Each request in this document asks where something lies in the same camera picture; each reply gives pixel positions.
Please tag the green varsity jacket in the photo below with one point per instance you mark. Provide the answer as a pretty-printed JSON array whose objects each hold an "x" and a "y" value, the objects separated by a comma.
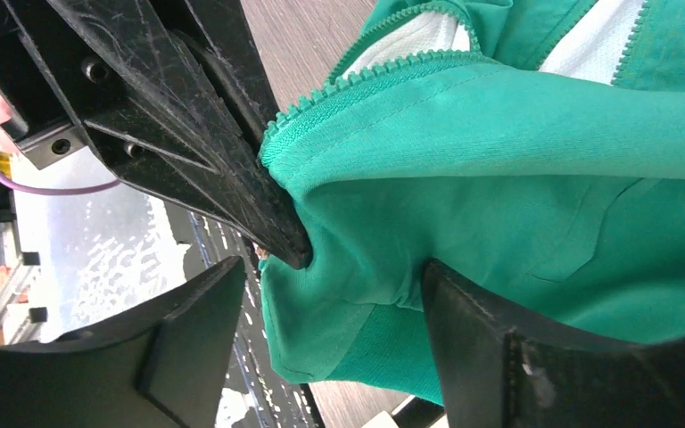
[{"x": 536, "y": 147}]

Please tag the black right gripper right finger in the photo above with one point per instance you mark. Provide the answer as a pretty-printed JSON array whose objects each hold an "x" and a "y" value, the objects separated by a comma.
[{"x": 503, "y": 365}]

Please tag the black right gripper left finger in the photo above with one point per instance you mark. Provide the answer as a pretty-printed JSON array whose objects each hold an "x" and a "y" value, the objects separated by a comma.
[{"x": 162, "y": 363}]

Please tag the cream beige jacket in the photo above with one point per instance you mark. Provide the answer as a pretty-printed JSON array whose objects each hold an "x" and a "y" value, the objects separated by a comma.
[{"x": 411, "y": 413}]

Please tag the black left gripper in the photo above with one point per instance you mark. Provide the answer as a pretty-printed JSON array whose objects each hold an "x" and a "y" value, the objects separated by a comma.
[{"x": 39, "y": 125}]

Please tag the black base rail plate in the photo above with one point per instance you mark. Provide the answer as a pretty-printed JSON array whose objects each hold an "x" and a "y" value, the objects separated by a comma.
[{"x": 253, "y": 394}]

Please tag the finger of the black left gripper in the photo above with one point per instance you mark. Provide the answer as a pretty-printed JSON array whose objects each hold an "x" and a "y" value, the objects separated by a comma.
[
  {"x": 207, "y": 82},
  {"x": 95, "y": 57}
]

